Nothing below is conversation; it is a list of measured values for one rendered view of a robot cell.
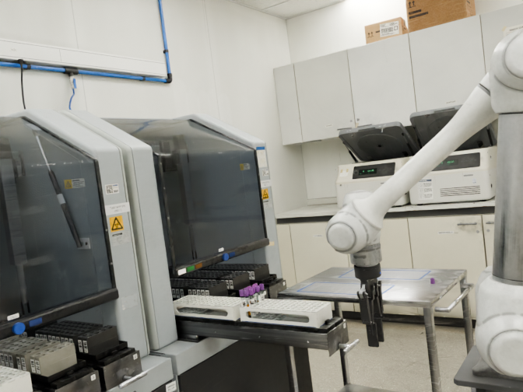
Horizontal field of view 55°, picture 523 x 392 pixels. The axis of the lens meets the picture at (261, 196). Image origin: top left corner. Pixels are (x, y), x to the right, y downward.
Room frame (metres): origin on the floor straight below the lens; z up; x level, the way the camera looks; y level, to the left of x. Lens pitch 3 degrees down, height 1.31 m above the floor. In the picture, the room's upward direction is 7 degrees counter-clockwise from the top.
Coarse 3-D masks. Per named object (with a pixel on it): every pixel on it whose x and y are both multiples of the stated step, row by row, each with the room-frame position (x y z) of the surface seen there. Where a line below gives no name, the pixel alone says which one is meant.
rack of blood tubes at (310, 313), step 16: (256, 304) 1.65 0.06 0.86; (272, 304) 1.63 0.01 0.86; (288, 304) 1.60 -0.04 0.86; (304, 304) 1.58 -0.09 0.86; (320, 304) 1.55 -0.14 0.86; (240, 320) 1.65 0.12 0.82; (256, 320) 1.61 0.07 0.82; (272, 320) 1.57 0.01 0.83; (288, 320) 1.61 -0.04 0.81; (304, 320) 1.59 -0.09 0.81; (320, 320) 1.49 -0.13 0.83
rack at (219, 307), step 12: (180, 300) 1.83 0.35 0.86; (192, 300) 1.81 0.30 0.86; (204, 300) 1.80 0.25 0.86; (216, 300) 1.77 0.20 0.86; (228, 300) 1.74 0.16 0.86; (240, 300) 1.73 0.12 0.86; (180, 312) 1.82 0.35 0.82; (192, 312) 1.79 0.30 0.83; (204, 312) 1.82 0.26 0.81; (216, 312) 1.82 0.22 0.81; (228, 312) 1.67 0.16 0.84
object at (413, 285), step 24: (288, 288) 2.00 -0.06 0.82; (312, 288) 1.95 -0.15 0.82; (336, 288) 1.90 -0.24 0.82; (384, 288) 1.81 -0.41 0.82; (408, 288) 1.77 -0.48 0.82; (432, 288) 1.74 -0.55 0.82; (336, 312) 2.27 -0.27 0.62; (432, 312) 1.59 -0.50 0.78; (432, 336) 1.58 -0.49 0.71; (288, 360) 1.93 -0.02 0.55; (432, 360) 1.59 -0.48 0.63; (432, 384) 1.59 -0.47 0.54
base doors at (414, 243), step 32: (288, 224) 4.28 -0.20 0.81; (320, 224) 4.10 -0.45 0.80; (384, 224) 3.78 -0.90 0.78; (416, 224) 3.64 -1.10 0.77; (448, 224) 3.51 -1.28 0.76; (480, 224) 3.38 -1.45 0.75; (288, 256) 4.29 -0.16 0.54; (320, 256) 4.12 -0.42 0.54; (384, 256) 3.80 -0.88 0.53; (416, 256) 3.66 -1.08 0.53; (448, 256) 3.52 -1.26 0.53; (480, 256) 3.40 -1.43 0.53
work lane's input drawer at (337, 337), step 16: (176, 320) 1.79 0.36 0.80; (192, 320) 1.76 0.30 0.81; (208, 320) 1.72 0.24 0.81; (224, 320) 1.67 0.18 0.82; (336, 320) 1.52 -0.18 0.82; (208, 336) 1.71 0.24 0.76; (224, 336) 1.67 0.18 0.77; (240, 336) 1.63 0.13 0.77; (256, 336) 1.59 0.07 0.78; (272, 336) 1.55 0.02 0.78; (288, 336) 1.52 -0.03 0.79; (304, 336) 1.49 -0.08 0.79; (320, 336) 1.46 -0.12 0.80; (336, 336) 1.49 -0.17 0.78
